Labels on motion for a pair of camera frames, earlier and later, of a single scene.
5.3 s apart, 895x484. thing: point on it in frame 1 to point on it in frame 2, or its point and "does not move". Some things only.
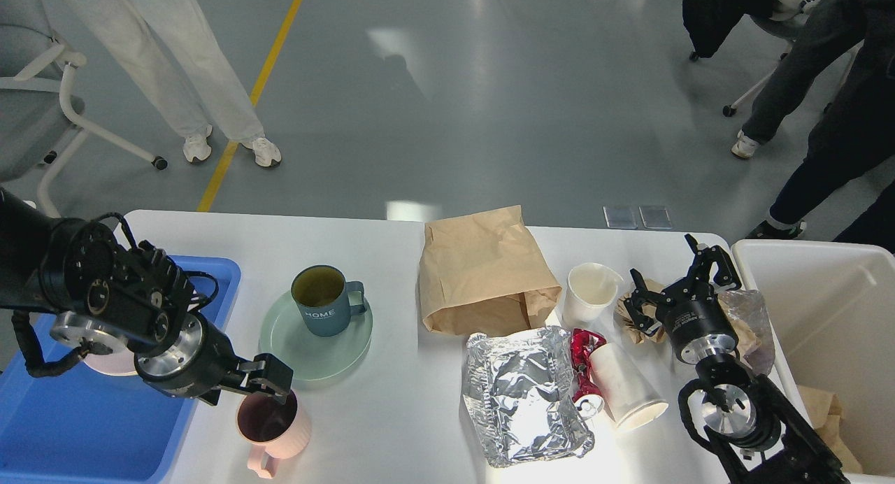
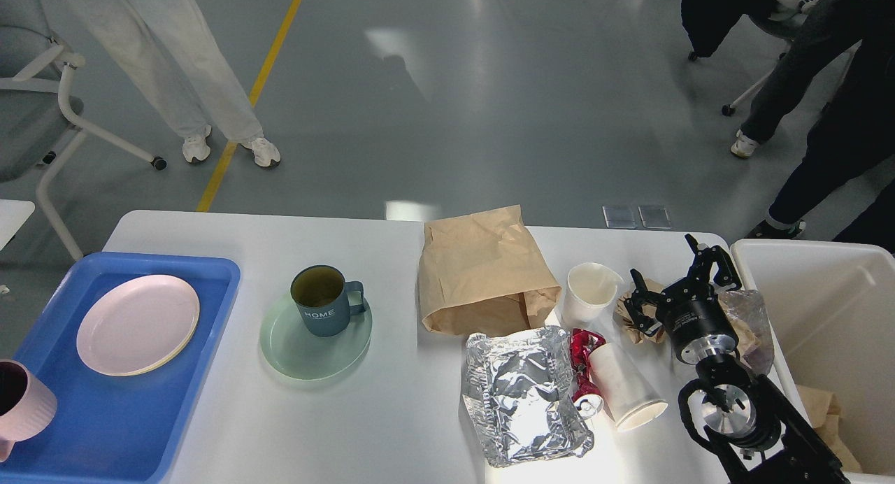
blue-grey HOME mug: [325, 301] does not move
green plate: [284, 336] does not move
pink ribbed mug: [274, 430] to [27, 408]
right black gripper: [698, 324] does not move
